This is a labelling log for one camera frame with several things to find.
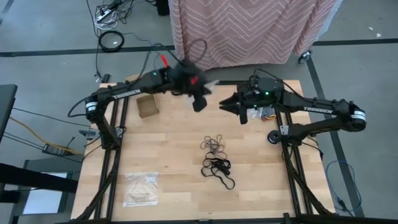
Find blue cable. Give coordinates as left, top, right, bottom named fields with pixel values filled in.
left=325, top=160, right=363, bottom=215

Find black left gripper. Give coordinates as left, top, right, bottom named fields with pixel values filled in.
left=170, top=61, right=214, bottom=96

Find round black-rimmed lens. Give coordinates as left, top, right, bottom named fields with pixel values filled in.
left=98, top=30, right=125, bottom=53

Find stack of clear plastic bags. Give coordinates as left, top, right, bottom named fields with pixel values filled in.
left=123, top=172, right=159, bottom=208

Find yellow cable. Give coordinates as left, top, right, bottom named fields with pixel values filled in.
left=9, top=116, right=85, bottom=156

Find black floor cable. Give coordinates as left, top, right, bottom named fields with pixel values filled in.
left=12, top=107, right=91, bottom=127

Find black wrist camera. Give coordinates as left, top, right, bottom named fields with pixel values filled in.
left=192, top=95, right=208, bottom=113
left=238, top=107, right=249, bottom=125

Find black metal cart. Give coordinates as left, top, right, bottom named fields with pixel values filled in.
left=0, top=159, right=83, bottom=224

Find black power adapter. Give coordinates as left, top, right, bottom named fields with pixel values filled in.
left=42, top=143, right=68, bottom=156

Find black rubber bands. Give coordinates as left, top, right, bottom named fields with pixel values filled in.
left=200, top=157, right=236, bottom=190

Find black arm base cable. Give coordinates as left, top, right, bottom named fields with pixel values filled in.
left=67, top=95, right=93, bottom=118

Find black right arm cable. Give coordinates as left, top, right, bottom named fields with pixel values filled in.
left=248, top=68, right=299, bottom=97

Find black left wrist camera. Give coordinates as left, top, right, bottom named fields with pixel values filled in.
left=192, top=95, right=208, bottom=113

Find black desk corner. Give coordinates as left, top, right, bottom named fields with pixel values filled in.
left=0, top=83, right=18, bottom=144

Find white power strip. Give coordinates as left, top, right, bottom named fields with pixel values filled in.
left=95, top=8, right=112, bottom=22

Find pink chevron cloth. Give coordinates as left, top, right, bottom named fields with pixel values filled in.
left=167, top=0, right=344, bottom=72

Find small open cardboard box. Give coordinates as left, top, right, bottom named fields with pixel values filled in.
left=136, top=93, right=160, bottom=119

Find black tape roll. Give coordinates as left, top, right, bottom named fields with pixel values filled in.
left=267, top=129, right=282, bottom=144

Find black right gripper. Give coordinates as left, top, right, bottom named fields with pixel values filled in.
left=219, top=77, right=285, bottom=114

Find black aluminium table frame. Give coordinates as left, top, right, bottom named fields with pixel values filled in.
left=71, top=79, right=338, bottom=224

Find black box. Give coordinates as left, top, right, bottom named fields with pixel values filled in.
left=155, top=0, right=170, bottom=16

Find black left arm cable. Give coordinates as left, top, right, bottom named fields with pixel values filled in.
left=138, top=39, right=208, bottom=82

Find white cable bundle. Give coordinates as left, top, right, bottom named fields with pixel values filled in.
left=94, top=11, right=119, bottom=31

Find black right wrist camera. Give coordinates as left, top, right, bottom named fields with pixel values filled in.
left=238, top=107, right=249, bottom=125

